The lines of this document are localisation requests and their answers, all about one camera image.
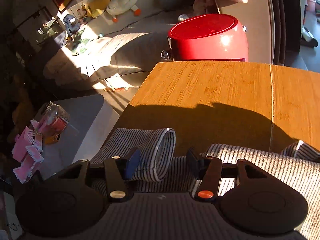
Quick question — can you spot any brown striped knit sweater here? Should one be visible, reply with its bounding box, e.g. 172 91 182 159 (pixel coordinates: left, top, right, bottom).
90 128 319 239

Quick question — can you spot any grey low side table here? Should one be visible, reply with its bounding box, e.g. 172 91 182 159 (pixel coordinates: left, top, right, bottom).
39 94 119 180

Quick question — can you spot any glass jar with candy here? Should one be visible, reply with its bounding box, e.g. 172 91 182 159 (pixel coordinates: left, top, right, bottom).
35 101 70 137

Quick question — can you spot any beige sofa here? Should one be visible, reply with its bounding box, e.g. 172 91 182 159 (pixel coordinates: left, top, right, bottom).
43 0 274 90

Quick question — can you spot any red round storage container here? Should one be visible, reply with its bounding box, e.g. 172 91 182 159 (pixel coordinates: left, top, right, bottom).
161 14 249 62

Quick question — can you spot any small doll toy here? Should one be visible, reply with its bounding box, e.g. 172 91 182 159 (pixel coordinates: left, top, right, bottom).
77 5 92 25

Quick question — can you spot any white upright vacuum cleaner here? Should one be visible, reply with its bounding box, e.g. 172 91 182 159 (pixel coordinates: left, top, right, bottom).
297 0 318 48

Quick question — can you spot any dark curtain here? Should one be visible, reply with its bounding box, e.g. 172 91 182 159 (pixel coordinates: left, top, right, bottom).
271 0 301 65

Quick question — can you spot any small pink basin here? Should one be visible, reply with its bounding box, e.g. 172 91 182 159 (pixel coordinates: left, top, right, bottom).
306 0 317 12

